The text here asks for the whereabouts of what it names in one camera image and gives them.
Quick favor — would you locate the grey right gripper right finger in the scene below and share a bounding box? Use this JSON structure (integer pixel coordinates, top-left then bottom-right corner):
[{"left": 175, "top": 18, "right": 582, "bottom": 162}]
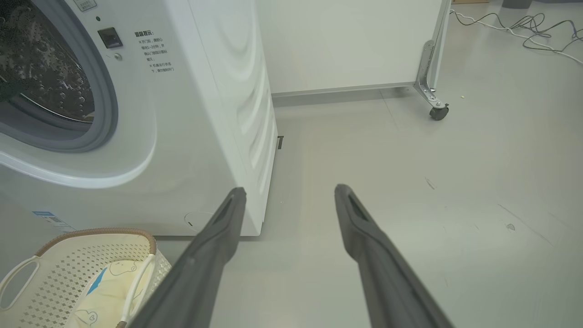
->
[{"left": 335, "top": 184, "right": 456, "bottom": 328}]

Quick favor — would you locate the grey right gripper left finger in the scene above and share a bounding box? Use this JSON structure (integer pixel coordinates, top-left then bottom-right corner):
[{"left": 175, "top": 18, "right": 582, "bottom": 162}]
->
[{"left": 130, "top": 187, "right": 247, "bottom": 328}]

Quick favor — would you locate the cream garment with blue patch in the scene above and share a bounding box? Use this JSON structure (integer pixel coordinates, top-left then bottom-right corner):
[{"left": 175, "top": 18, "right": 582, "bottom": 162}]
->
[{"left": 64, "top": 259, "right": 155, "bottom": 328}]

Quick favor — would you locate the white front-load washing machine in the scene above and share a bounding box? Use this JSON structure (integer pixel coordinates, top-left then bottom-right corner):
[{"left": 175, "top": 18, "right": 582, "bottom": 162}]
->
[{"left": 0, "top": 0, "right": 279, "bottom": 237}]

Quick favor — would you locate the cream perforated laundry basket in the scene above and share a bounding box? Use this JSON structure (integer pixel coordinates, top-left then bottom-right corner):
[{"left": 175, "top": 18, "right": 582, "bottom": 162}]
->
[{"left": 0, "top": 228, "right": 172, "bottom": 328}]

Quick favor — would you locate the blue energy label sticker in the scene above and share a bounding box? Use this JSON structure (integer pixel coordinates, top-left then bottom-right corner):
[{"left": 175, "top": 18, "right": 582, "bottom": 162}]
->
[{"left": 32, "top": 210, "right": 76, "bottom": 234}]

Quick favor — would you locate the metal caster bracket with wheel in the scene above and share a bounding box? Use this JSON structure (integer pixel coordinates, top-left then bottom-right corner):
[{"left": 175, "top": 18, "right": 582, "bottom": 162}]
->
[{"left": 414, "top": 40, "right": 450, "bottom": 121}]

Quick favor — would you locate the white floor cable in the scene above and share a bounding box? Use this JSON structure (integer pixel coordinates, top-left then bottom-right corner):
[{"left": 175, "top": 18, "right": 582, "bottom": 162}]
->
[{"left": 451, "top": 9, "right": 583, "bottom": 64}]

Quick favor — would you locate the black floor cable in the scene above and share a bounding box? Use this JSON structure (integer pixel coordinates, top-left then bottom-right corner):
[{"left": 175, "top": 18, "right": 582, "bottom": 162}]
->
[{"left": 455, "top": 13, "right": 583, "bottom": 51}]

